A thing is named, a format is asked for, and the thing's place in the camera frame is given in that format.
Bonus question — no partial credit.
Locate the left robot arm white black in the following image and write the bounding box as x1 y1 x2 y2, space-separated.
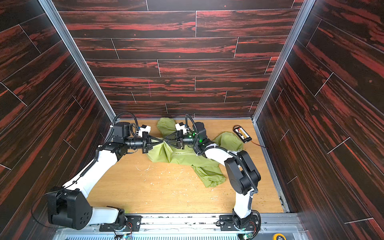
44 122 163 231

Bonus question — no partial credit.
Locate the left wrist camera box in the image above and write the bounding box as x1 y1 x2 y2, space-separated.
138 125 151 138

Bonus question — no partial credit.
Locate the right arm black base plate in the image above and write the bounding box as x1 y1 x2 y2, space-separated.
216 213 261 231

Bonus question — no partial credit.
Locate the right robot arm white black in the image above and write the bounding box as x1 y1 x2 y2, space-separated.
165 122 261 230

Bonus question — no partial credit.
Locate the yellow round tape measure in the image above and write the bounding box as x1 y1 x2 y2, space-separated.
273 233 287 240

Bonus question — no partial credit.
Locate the green zip-up jacket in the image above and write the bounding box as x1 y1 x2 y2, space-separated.
147 132 244 188

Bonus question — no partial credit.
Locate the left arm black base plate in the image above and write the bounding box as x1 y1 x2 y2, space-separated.
99 215 142 233

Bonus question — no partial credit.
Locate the black battery pack with label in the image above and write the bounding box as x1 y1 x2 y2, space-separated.
233 125 252 144

